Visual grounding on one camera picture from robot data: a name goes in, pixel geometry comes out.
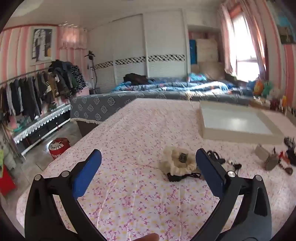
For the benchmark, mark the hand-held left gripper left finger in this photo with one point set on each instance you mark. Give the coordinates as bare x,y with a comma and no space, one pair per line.
86,173

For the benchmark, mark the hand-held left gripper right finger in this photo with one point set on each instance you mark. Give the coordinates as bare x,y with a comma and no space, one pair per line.
208,171

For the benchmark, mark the small white trinket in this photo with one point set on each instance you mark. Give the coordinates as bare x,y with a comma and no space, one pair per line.
230,161

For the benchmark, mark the black claw clip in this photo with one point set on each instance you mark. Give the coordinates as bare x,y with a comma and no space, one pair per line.
175,178

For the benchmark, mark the cream scrunchie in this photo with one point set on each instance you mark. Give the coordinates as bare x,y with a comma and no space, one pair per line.
171,165

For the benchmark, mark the white tray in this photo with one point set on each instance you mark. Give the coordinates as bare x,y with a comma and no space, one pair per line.
235,122

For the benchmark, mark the person's left hand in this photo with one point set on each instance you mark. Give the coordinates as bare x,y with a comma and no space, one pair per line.
148,237

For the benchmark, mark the red bin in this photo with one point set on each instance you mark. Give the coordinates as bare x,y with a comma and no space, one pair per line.
59,148

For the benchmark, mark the dark cabinet with lace cover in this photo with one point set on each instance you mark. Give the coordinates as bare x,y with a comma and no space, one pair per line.
39,126

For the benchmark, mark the pink floral tablecloth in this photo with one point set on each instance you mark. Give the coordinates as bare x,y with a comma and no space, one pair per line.
138,129

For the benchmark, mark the bed with grey patterned cover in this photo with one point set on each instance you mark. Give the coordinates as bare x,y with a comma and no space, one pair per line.
104,106

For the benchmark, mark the red box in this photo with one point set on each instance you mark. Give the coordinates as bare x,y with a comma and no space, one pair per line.
7,180

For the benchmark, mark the blue quilt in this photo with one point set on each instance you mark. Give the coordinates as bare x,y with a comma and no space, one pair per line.
175,87

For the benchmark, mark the blue pillow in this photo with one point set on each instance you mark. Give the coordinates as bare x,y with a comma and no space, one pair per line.
196,77

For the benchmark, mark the row of hanging clothes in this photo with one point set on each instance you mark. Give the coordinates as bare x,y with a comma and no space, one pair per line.
34,92

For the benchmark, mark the orange plush toy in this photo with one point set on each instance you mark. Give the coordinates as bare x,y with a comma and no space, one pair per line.
258,87

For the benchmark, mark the beige pillow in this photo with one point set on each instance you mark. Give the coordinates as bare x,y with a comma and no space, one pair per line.
211,70

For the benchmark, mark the white plush toy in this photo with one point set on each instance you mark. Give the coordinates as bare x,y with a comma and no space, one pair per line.
275,93

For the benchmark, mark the green plush toy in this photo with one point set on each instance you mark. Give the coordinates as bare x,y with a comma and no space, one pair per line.
268,87

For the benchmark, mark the garment steamer stand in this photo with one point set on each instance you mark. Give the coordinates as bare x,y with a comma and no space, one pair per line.
91,69

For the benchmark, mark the black clothing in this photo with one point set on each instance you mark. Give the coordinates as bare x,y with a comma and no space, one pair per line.
135,79

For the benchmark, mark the window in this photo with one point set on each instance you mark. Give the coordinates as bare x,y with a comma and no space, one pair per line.
245,46

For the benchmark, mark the pink valance curtain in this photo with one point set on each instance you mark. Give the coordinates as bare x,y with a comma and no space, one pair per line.
71,37

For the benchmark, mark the white sliding-door wardrobe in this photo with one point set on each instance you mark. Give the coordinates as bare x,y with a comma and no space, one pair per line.
138,46

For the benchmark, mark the blue wall poster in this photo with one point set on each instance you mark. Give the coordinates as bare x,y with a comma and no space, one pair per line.
193,52

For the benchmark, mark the framed wall picture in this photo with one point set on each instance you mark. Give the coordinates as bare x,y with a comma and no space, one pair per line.
284,23

